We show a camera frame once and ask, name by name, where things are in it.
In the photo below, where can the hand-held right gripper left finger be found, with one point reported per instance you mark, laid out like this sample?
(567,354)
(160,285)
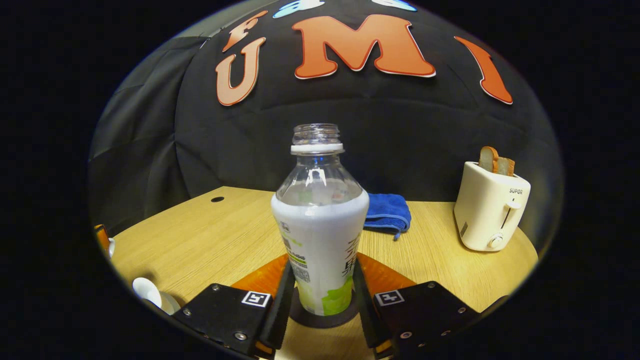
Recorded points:
(280,312)

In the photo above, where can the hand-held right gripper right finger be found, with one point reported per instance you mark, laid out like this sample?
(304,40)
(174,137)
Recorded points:
(365,312)

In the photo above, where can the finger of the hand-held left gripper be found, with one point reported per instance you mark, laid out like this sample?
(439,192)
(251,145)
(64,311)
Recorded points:
(101,239)

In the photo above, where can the dark round coaster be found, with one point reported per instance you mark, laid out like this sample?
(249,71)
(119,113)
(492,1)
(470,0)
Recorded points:
(300,315)

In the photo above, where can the white teacup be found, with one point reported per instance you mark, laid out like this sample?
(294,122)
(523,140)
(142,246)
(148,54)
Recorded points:
(146,291)

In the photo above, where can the clear water bottle white label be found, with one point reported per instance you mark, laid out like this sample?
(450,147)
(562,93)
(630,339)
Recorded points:
(320,230)

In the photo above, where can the white saucer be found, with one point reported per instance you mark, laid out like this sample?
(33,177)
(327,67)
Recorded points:
(171,304)

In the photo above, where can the blue towel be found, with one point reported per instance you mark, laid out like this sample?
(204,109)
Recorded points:
(387,212)

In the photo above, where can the cream toaster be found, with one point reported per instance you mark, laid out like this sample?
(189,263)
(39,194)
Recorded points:
(487,210)

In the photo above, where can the black backdrop cloth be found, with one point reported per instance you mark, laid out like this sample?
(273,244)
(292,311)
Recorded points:
(400,135)

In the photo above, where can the brown bread slice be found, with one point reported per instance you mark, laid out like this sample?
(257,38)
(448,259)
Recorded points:
(506,166)
(487,159)

